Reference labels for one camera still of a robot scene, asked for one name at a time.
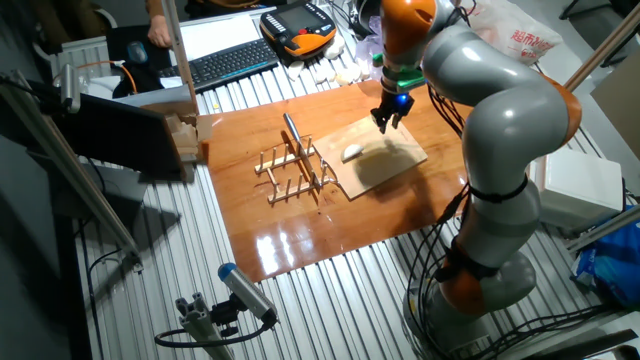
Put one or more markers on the aluminium frame strut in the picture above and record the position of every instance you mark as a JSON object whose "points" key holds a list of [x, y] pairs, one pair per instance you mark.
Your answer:
{"points": [[605, 227], [75, 175], [605, 47]]}

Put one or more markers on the dark computer mouse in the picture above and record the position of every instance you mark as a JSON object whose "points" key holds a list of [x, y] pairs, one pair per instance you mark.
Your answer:
{"points": [[137, 52]]}

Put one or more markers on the orange black teach pendant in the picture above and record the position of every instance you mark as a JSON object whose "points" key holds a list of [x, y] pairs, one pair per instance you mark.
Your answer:
{"points": [[300, 30]]}

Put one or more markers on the white red-print plastic bag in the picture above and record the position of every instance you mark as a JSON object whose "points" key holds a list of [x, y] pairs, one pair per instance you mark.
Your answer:
{"points": [[510, 35]]}

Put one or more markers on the silver camera with blue end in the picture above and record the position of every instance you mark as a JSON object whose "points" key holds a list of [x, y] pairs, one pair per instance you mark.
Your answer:
{"points": [[245, 290]]}

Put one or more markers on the aluminium profile camera mount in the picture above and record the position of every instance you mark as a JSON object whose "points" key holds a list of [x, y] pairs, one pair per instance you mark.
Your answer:
{"points": [[200, 325]]}

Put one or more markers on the silver depth camera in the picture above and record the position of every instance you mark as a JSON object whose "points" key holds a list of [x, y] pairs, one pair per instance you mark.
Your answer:
{"points": [[70, 90]]}

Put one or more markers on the forearm in brown sleeve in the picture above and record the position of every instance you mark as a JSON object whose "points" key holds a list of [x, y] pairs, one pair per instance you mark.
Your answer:
{"points": [[154, 6]]}

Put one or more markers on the brown cardboard pieces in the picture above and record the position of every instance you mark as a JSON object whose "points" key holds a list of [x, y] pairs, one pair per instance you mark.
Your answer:
{"points": [[185, 135]]}

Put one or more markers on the tan upright frame post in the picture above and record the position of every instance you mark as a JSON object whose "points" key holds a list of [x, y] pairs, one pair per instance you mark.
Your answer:
{"points": [[177, 50]]}

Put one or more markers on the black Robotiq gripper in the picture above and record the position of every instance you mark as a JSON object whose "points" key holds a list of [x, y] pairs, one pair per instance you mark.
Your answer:
{"points": [[395, 105]]}

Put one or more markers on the black camera clamp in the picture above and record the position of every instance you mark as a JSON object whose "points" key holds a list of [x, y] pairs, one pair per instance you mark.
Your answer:
{"points": [[225, 315]]}

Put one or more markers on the wooden peg dish rack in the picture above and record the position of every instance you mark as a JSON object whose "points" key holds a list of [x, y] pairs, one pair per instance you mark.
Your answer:
{"points": [[282, 161]]}

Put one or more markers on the black computer keyboard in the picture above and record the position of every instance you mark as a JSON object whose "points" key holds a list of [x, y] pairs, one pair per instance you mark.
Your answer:
{"points": [[230, 62]]}

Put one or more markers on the black mouse pad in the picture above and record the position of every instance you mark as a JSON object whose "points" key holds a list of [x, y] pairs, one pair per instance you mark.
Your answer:
{"points": [[117, 45]]}

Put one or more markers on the brown cardboard panel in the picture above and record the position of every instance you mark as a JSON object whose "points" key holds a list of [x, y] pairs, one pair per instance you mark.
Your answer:
{"points": [[620, 105]]}

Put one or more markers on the large white radish chunk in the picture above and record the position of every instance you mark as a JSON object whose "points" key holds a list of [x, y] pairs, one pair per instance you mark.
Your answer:
{"points": [[334, 47]]}

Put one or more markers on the black flat monitor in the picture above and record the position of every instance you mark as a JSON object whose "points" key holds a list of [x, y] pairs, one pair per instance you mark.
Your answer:
{"points": [[115, 135]]}

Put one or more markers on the person's bare hand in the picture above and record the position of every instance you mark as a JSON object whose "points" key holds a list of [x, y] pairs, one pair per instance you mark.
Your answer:
{"points": [[159, 32]]}

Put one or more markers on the blue plastic bag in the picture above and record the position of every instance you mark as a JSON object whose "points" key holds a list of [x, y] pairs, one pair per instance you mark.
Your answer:
{"points": [[615, 265]]}

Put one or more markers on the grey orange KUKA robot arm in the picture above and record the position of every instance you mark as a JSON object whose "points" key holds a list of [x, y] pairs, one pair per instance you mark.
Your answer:
{"points": [[505, 125]]}

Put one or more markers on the black round object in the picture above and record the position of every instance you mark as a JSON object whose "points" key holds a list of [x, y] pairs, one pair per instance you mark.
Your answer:
{"points": [[365, 15]]}

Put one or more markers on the light wooden cutting board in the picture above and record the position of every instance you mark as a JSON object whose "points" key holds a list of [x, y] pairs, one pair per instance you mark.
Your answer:
{"points": [[395, 155]]}

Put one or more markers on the large varnished wooden board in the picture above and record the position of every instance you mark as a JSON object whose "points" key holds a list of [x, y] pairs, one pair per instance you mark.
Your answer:
{"points": [[280, 235]]}

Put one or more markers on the white plastic box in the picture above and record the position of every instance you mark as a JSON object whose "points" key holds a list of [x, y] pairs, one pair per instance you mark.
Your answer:
{"points": [[575, 185]]}

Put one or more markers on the steel cleaver knife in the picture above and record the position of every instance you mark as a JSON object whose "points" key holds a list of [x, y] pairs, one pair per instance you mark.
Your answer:
{"points": [[295, 132]]}

